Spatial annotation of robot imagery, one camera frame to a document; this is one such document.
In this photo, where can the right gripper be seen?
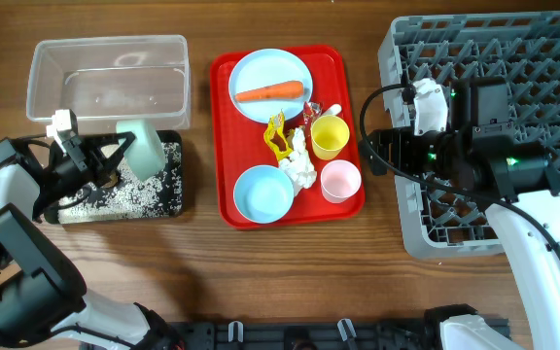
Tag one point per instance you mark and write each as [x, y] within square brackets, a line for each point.
[402, 139]

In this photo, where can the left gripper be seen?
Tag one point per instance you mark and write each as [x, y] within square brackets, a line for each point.
[75, 153]

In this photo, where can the green bowl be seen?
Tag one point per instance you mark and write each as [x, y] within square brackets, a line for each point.
[145, 156]

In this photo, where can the red snack wrapper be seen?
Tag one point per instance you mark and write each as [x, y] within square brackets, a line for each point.
[311, 112]

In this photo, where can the white tissue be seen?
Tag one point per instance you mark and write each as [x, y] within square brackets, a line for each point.
[297, 165]

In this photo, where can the orange carrot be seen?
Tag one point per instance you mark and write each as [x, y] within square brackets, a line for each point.
[286, 90]

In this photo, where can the yellow snack wrapper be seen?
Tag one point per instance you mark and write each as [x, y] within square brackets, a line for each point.
[274, 137]

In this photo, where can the blue bowl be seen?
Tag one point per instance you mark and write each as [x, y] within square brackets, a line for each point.
[263, 194]

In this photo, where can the brown food lump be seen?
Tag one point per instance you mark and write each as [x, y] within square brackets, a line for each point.
[112, 181]

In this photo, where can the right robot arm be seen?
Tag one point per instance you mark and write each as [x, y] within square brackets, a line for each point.
[463, 142]

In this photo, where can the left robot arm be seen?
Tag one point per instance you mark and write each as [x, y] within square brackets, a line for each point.
[43, 295]

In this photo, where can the black waste tray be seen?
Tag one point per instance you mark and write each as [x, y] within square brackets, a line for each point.
[175, 194]

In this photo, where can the grey dishwasher rack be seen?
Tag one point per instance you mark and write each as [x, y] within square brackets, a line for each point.
[523, 48]

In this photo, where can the clear plastic bin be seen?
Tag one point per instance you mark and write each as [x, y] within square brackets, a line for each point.
[106, 80]

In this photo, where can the pink plastic cup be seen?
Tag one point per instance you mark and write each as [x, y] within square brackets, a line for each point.
[340, 179]

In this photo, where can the yellow plastic cup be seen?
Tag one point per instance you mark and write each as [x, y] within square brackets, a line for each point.
[329, 135]

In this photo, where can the white plastic spoon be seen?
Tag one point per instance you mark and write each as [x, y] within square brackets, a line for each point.
[333, 110]

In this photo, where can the light blue plate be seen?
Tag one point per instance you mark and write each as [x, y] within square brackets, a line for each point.
[264, 68]

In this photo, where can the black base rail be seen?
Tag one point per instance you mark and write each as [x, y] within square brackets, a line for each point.
[383, 335]

